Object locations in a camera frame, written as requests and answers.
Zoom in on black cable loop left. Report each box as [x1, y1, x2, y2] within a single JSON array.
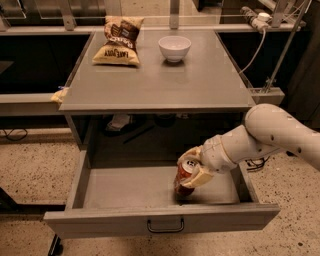
[[0, 128, 29, 142]]

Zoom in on black drawer handle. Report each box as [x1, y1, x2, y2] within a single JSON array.
[[146, 218, 185, 234]]

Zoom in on white power strip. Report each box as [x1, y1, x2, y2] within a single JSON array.
[[240, 6, 271, 31]]

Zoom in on yellow brown chip bag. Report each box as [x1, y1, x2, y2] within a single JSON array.
[[92, 16, 144, 66]]

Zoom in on red coke can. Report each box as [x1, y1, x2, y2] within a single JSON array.
[[174, 160, 198, 197]]

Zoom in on yellow tape tag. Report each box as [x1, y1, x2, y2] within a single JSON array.
[[51, 87, 68, 103]]

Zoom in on grey metal rail frame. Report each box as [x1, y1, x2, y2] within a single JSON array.
[[0, 0, 307, 118]]

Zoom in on white power cable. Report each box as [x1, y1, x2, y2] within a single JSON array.
[[237, 27, 268, 75]]

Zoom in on grey cabinet with top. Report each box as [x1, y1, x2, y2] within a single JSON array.
[[59, 29, 255, 149]]

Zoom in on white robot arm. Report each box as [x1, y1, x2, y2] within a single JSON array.
[[177, 104, 320, 189]]

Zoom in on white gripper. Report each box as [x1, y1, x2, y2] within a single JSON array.
[[177, 135, 237, 189]]

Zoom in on black cable bundle on floor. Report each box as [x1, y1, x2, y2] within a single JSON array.
[[245, 155, 272, 173]]

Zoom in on white ceramic bowl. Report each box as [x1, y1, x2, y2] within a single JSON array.
[[158, 36, 192, 63]]

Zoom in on open grey top drawer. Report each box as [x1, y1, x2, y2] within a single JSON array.
[[44, 137, 279, 239]]

